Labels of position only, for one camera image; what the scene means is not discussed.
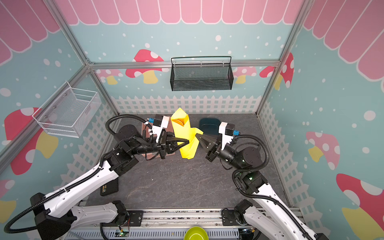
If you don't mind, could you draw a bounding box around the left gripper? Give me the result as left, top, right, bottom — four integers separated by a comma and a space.
130, 129, 190, 161

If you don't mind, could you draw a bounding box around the orange plastic spoon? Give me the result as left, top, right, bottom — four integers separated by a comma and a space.
172, 118, 188, 127

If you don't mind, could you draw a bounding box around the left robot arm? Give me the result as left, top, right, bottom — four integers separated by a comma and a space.
4, 114, 189, 240

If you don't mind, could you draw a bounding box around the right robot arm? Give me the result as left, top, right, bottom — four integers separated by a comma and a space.
196, 134, 328, 240

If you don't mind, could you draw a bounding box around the teal plastic tub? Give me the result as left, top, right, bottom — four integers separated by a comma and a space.
199, 118, 221, 136

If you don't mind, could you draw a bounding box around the pink plastic basket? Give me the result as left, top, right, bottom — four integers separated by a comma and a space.
141, 123, 179, 161

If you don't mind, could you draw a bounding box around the black yellow tool case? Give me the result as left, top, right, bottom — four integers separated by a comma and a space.
100, 178, 119, 197

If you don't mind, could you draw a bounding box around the green bowl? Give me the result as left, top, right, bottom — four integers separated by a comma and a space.
184, 226, 209, 240

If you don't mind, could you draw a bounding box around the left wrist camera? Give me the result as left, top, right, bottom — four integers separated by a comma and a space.
147, 115, 170, 143

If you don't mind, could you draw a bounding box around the black mesh wall basket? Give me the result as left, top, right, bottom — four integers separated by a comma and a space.
170, 56, 234, 92

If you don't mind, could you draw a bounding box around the aluminium front rail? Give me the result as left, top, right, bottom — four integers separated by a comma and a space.
74, 207, 307, 230

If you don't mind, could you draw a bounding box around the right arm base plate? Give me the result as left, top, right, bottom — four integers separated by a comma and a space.
221, 208, 248, 226

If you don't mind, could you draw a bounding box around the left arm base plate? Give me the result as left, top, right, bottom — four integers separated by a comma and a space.
113, 210, 144, 227

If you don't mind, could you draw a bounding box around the white wire wall basket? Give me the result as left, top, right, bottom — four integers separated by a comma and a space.
32, 82, 102, 138

